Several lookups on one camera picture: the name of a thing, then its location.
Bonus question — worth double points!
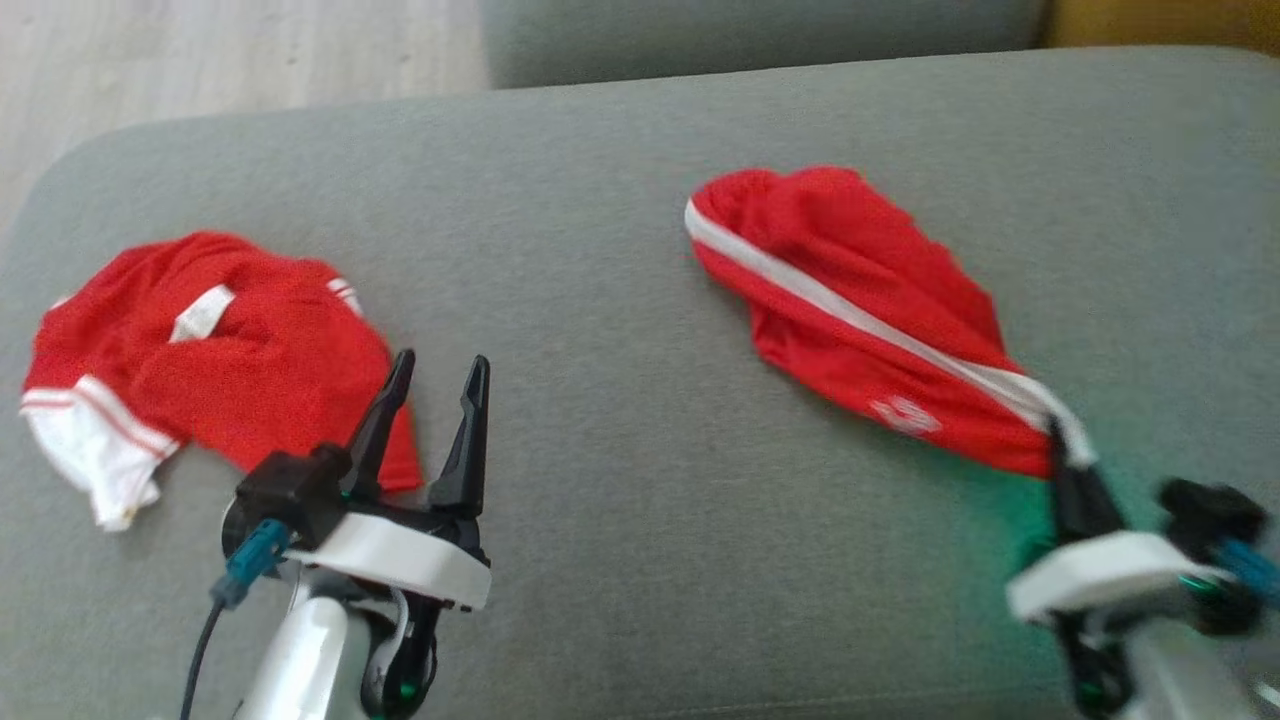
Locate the right teal plug cable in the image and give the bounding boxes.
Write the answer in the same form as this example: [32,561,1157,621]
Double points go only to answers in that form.
[1218,538,1280,607]

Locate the red shorts with white stripe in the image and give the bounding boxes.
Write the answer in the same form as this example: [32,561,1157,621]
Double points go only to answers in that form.
[685,165,1098,479]

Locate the red jersey with white sleeves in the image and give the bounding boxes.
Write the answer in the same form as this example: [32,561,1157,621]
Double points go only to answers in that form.
[20,230,426,531]

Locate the left teal plug black cable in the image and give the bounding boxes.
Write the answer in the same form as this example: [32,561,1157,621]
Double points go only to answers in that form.
[180,518,292,720]

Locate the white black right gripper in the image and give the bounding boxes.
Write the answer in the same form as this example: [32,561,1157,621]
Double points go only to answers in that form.
[1008,420,1231,717]

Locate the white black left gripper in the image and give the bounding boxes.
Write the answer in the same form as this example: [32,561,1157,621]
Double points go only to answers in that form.
[285,349,493,719]

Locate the large yellow sofa backrest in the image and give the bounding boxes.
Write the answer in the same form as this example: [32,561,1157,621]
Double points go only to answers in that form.
[1040,0,1280,57]

